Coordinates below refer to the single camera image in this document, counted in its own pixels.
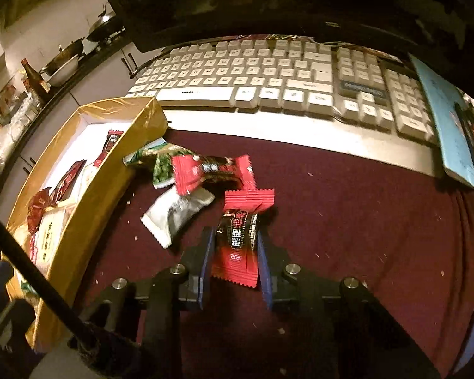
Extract white computer keyboard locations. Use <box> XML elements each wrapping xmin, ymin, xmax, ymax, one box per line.
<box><xmin>126</xmin><ymin>35</ymin><xmax>439</xmax><ymax>145</ymax></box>

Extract metal bowl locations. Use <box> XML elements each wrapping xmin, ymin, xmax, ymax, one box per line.
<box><xmin>45</xmin><ymin>62</ymin><xmax>82</xmax><ymax>87</ymax></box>

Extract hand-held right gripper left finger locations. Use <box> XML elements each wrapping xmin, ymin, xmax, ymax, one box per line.
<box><xmin>77</xmin><ymin>227</ymin><xmax>215</xmax><ymax>379</ymax></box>

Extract grey base cabinets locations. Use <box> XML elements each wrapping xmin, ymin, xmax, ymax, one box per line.
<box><xmin>0</xmin><ymin>39</ymin><xmax>159</xmax><ymax>214</ymax></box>

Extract green snack packet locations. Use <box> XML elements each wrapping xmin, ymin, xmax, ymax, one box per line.
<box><xmin>122</xmin><ymin>137</ymin><xmax>198</xmax><ymax>189</ymax></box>

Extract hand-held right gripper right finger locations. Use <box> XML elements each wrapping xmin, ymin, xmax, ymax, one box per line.
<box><xmin>256</xmin><ymin>231</ymin><xmax>432</xmax><ymax>379</ymax></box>

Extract black wok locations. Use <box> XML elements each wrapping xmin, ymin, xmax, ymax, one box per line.
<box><xmin>86</xmin><ymin>2</ymin><xmax>124</xmax><ymax>42</ymax></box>

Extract red black snack packet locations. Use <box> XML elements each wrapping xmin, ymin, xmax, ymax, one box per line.
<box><xmin>211</xmin><ymin>187</ymin><xmax>276</xmax><ymax>291</ymax></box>

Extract maroon tablecloth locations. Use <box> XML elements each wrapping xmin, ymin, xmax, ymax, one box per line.
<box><xmin>79</xmin><ymin>128</ymin><xmax>474</xmax><ymax>379</ymax></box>

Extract clear plastic bags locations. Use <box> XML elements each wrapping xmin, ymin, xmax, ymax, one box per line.
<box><xmin>0</xmin><ymin>87</ymin><xmax>44</xmax><ymax>175</ymax></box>

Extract white snack packet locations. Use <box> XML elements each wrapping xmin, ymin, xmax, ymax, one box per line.
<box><xmin>140</xmin><ymin>187</ymin><xmax>216</xmax><ymax>249</ymax></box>

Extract metal cooking pot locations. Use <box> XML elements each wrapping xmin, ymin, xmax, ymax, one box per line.
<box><xmin>41</xmin><ymin>37</ymin><xmax>86</xmax><ymax>72</ymax></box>

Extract pile of snack packets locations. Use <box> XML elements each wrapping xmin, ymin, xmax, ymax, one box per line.
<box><xmin>21</xmin><ymin>129</ymin><xmax>125</xmax><ymax>304</ymax></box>

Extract dark sauce bottle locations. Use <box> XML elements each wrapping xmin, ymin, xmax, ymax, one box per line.
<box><xmin>21</xmin><ymin>58</ymin><xmax>50</xmax><ymax>102</ymax></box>

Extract black cable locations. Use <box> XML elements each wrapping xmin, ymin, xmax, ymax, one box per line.
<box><xmin>0</xmin><ymin>207</ymin><xmax>100</xmax><ymax>361</ymax></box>

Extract light blue notebook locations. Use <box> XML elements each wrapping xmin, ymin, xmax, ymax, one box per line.
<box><xmin>409</xmin><ymin>53</ymin><xmax>474</xmax><ymax>190</ymax></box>

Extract red snack packet twisted ends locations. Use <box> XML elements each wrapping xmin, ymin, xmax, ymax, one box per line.
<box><xmin>171</xmin><ymin>154</ymin><xmax>253</xmax><ymax>196</ymax></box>

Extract golden cardboard box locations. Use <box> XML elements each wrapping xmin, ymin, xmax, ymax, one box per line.
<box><xmin>0</xmin><ymin>97</ymin><xmax>169</xmax><ymax>354</ymax></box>

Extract black computer monitor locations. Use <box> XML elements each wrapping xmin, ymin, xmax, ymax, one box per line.
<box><xmin>91</xmin><ymin>0</ymin><xmax>474</xmax><ymax>54</ymax></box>

